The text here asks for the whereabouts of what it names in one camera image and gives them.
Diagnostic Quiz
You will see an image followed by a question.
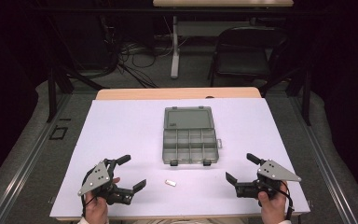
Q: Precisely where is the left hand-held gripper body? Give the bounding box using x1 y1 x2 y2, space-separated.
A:
77 158 135 206

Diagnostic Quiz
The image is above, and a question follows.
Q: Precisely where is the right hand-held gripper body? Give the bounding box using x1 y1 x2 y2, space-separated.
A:
234 159 302 202

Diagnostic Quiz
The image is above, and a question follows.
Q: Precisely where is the person's left hand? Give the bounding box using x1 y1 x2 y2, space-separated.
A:
83 176 121 224

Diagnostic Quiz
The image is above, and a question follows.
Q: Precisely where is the person's right hand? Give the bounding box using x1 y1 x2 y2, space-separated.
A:
257 182 289 224

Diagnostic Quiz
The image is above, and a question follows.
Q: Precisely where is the white table cover sheet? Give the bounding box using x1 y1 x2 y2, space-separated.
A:
49 97 311 218

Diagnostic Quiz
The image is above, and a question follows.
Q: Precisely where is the clear grey plastic organizer box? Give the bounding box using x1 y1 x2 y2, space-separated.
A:
161 105 224 167

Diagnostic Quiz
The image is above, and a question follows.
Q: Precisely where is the black folding chair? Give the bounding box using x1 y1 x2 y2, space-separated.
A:
208 25 292 89

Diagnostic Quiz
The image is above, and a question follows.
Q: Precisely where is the white-legged wooden desk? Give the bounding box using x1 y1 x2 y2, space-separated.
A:
152 0 295 79

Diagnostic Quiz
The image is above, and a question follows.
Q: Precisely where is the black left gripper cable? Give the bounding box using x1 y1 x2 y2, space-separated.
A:
80 169 98 218

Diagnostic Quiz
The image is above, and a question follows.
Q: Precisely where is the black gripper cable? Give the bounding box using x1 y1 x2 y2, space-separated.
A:
80 169 98 218
273 181 295 221

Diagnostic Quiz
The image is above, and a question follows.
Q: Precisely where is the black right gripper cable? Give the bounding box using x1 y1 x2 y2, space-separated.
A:
273 181 295 221

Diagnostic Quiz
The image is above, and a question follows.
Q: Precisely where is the black metal stand frame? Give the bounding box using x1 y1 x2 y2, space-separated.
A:
259 6 313 127
27 6 110 123

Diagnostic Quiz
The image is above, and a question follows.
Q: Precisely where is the bundle of floor cables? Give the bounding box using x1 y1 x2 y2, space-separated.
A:
103 18 187 89

